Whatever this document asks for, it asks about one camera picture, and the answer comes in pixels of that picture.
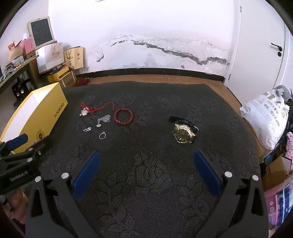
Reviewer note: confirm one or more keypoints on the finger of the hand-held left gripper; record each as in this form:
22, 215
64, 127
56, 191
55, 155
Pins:
43, 146
18, 142

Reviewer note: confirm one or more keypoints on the flat yellow box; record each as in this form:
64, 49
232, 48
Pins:
57, 74

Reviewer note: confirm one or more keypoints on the woven straw bag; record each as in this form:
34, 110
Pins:
14, 53

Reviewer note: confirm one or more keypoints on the red cloth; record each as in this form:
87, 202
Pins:
82, 82

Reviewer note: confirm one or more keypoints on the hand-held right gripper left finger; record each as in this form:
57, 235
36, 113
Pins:
88, 174

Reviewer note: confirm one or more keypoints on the brown cardboard box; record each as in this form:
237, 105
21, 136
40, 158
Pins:
69, 81

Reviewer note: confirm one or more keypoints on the person's left hand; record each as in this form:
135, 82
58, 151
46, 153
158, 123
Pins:
19, 206

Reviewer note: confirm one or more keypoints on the black speakers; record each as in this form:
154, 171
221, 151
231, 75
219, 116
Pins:
19, 91

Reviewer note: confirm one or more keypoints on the small silver earring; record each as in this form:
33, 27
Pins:
87, 129

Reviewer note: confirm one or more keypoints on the grey cloth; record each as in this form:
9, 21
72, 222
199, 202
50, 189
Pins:
282, 91

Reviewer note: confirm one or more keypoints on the pink purple box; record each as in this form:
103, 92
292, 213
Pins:
277, 206

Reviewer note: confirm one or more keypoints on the white printed sack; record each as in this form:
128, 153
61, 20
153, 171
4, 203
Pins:
263, 114

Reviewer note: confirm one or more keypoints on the beige framed tablet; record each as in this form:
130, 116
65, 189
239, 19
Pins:
41, 32

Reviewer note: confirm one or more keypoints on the white gift box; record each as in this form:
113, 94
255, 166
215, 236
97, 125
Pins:
50, 57

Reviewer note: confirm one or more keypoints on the white door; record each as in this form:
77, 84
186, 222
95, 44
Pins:
258, 34

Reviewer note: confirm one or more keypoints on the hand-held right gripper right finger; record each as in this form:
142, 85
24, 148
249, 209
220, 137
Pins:
206, 174

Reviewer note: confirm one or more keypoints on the black desk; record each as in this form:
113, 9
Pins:
20, 66

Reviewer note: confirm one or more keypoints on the yellow cardboard box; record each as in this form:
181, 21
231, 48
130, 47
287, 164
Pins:
45, 114

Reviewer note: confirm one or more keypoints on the brown paper bag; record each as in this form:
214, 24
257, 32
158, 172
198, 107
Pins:
74, 57

